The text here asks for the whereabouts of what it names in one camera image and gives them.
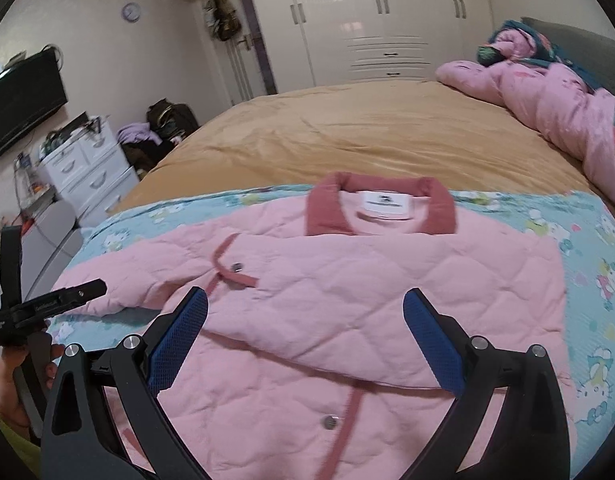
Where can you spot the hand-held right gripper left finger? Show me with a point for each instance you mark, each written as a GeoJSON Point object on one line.
{"type": "Point", "coordinates": [180, 332]}

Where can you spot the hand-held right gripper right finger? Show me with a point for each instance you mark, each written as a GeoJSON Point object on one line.
{"type": "Point", "coordinates": [432, 335]}

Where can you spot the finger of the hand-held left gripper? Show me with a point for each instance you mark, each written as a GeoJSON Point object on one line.
{"type": "Point", "coordinates": [10, 265]}
{"type": "Point", "coordinates": [67, 297]}

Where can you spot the pink quilted jacket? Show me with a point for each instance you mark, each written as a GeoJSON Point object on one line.
{"type": "Point", "coordinates": [337, 280]}

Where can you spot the person's left hand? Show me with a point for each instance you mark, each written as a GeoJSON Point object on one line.
{"type": "Point", "coordinates": [7, 385]}

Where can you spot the white drawer cabinet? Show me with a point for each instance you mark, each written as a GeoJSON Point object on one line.
{"type": "Point", "coordinates": [92, 180]}

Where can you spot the blue cartoon printed blanket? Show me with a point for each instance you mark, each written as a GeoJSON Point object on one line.
{"type": "Point", "coordinates": [587, 310]}

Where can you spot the black television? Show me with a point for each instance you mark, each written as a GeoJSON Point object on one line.
{"type": "Point", "coordinates": [22, 105]}

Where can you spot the dark cloth pile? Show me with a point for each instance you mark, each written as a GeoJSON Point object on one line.
{"type": "Point", "coordinates": [142, 155]}

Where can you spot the purple cloth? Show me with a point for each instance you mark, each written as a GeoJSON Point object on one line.
{"type": "Point", "coordinates": [137, 134]}

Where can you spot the dark bag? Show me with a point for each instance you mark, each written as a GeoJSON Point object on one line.
{"type": "Point", "coordinates": [172, 117]}

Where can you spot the tan bed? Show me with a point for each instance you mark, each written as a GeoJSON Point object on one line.
{"type": "Point", "coordinates": [362, 130]}

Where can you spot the pink floral duvet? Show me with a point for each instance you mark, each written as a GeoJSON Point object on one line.
{"type": "Point", "coordinates": [552, 95]}

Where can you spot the white door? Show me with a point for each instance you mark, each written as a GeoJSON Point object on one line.
{"type": "Point", "coordinates": [242, 65]}

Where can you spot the hanging bags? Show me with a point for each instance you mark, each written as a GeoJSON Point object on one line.
{"type": "Point", "coordinates": [222, 17]}

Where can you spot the grey padded headboard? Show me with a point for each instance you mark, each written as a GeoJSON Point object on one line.
{"type": "Point", "coordinates": [577, 40]}

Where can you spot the white glossy wardrobe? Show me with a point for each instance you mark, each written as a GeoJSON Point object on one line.
{"type": "Point", "coordinates": [337, 20]}

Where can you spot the round wall clock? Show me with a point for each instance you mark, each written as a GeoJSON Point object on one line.
{"type": "Point", "coordinates": [131, 12]}

